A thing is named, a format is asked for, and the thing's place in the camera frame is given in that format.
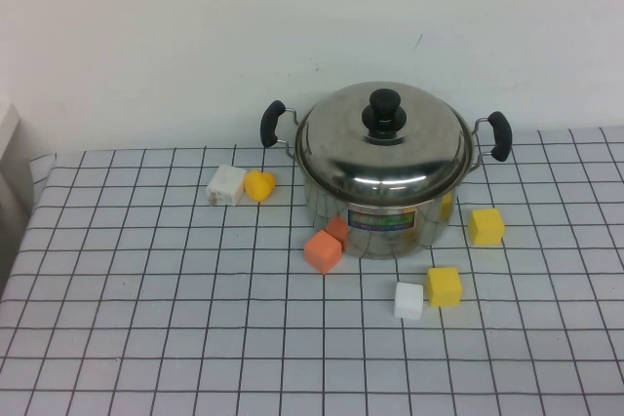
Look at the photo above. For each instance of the white grid tablecloth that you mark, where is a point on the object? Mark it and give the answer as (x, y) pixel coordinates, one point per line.
(195, 338)

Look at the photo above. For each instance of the white foam cube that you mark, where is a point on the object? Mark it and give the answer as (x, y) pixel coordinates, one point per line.
(408, 301)

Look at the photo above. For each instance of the white panel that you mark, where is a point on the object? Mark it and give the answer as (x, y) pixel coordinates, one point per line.
(7, 128)

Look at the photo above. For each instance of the worn white foam block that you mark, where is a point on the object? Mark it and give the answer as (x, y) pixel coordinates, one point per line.
(225, 185)

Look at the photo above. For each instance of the stainless steel pot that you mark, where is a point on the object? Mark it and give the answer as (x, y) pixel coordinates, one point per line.
(380, 240)

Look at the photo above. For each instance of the yellow foam cube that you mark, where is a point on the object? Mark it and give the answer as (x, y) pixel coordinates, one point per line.
(486, 228)
(443, 288)

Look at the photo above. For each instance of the orange foam cube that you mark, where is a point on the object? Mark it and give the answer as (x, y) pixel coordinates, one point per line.
(321, 253)

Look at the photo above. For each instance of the yellow heart-shaped block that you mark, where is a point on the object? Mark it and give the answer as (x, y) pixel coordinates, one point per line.
(259, 186)

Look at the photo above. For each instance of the stainless steel lid black knob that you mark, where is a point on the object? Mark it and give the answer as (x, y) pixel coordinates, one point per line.
(385, 167)

